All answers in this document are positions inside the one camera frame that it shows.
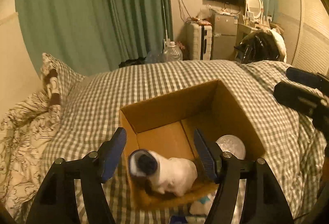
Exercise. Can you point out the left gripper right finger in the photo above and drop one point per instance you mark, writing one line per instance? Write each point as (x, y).
(264, 200)

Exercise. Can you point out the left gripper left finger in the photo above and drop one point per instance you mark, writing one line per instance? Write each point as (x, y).
(55, 201)

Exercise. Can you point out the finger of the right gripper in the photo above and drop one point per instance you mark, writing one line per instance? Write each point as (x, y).
(302, 100)
(313, 80)

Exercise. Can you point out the white black plush toy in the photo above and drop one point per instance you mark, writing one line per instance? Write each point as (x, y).
(173, 175)

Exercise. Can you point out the dark clothes on chair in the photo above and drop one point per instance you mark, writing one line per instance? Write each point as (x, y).
(261, 45)

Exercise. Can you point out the clear plastic lid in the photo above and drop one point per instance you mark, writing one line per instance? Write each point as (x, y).
(232, 144)

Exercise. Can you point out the white louvred wardrobe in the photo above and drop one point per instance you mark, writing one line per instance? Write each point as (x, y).
(305, 25)

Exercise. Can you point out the floral patterned duvet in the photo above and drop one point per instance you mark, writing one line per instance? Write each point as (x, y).
(25, 132)

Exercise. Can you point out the small blue packet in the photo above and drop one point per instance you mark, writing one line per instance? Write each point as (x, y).
(178, 220)

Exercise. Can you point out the grey checked bed cover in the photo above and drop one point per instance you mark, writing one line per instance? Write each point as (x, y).
(90, 115)

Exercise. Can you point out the white oval vanity mirror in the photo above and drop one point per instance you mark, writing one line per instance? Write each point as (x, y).
(255, 7)

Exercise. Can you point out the grey mini fridge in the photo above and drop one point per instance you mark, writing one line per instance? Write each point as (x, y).
(224, 32)

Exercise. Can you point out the brown cardboard box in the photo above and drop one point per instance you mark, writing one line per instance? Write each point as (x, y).
(166, 125)

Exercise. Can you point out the white suitcase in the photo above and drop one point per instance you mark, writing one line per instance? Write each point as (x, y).
(199, 41)

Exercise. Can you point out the checked pillow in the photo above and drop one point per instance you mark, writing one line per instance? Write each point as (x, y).
(55, 77)

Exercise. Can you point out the large clear water bottle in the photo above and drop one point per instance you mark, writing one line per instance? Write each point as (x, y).
(172, 52)

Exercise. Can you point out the green curtain left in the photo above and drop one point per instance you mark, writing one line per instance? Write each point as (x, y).
(93, 36)

